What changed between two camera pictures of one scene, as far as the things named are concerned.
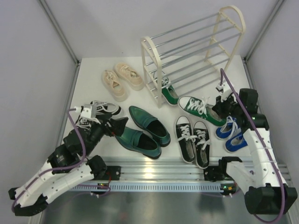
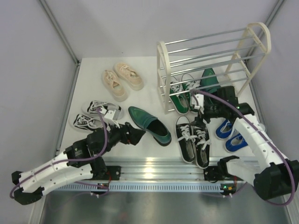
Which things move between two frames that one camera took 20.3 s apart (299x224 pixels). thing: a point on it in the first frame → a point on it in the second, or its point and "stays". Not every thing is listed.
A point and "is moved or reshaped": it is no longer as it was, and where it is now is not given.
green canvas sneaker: [168, 93] → [179, 101]
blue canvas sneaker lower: [236, 142] stays
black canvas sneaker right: [202, 143] stays
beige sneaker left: [114, 85] stays
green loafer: [140, 142] → [210, 81]
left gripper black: [118, 125] → [134, 136]
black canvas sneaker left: [186, 138] stays
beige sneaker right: [130, 75] stays
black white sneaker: [107, 108] → [90, 108]
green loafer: [151, 124] stays
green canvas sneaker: [201, 108] is moved or reshaped
